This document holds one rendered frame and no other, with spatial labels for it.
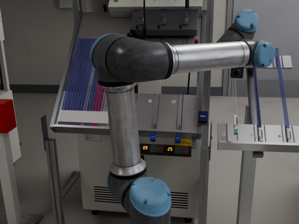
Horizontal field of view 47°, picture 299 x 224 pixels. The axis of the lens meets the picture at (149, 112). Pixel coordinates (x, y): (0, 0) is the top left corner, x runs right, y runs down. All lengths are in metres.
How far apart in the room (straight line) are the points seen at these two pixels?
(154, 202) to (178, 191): 1.07
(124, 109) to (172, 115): 0.62
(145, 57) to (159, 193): 0.38
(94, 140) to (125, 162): 0.95
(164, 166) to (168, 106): 0.48
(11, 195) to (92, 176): 0.46
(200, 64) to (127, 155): 0.34
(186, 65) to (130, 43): 0.15
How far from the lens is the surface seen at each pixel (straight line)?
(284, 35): 4.73
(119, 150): 1.04
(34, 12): 5.02
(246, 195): 1.79
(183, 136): 1.56
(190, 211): 2.10
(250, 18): 1.19
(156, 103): 1.62
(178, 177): 1.99
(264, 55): 1.05
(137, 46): 0.86
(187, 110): 1.59
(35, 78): 5.17
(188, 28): 1.78
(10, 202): 2.19
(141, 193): 0.99
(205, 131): 2.08
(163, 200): 0.98
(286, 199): 2.55
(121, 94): 0.97
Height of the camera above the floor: 1.29
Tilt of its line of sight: 19 degrees down
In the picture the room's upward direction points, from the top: 1 degrees counter-clockwise
